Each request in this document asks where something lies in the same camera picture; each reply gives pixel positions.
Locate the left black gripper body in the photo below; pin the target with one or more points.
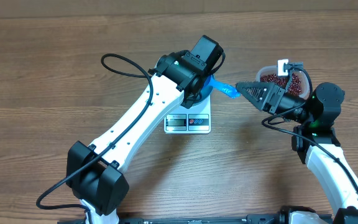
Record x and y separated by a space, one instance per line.
190 102

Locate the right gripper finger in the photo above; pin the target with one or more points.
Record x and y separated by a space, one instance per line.
258 85
255 95

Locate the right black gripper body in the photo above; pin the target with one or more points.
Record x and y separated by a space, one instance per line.
278 101

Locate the blue plastic measuring scoop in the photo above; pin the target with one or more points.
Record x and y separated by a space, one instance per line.
227 89

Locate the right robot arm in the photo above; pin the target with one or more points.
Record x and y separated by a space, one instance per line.
310 122

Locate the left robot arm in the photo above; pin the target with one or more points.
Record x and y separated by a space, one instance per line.
96 171

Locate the teal blue bowl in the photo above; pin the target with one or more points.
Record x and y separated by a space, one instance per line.
205 91

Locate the white digital kitchen scale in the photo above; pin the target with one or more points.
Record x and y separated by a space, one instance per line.
196 120

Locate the red adzuki beans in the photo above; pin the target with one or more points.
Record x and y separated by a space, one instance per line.
295 85

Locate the clear plastic food container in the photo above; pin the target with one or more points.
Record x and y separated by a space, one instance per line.
273 69

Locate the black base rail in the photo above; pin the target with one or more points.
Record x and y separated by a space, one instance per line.
249 219

